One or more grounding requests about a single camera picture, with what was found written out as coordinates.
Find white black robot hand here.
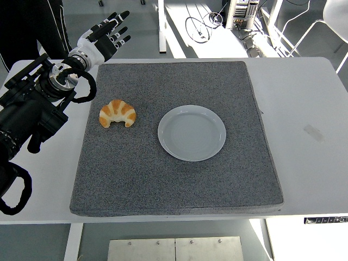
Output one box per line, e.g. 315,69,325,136
71,10,132,67

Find golden croissant bread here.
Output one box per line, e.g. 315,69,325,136
99,99,137,128

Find round white plate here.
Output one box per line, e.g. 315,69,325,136
157,104,227,163

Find grey metal plate with screws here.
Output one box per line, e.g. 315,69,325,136
108,236,244,261

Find white neighbouring table leg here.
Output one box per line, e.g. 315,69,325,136
157,0,167,53

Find person's legs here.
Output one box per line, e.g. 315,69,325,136
0,0,73,73

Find silver computer tower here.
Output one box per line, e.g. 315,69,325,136
225,0,259,30

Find grey speckled mat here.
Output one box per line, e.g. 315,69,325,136
69,61,284,218

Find clear tape strip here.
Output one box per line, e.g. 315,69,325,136
303,124,325,143

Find white chair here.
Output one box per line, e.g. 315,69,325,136
282,0,348,74

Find black table control panel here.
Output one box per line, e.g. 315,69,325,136
303,216,348,225

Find black coiled floor cable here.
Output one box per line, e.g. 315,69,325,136
185,11,227,44

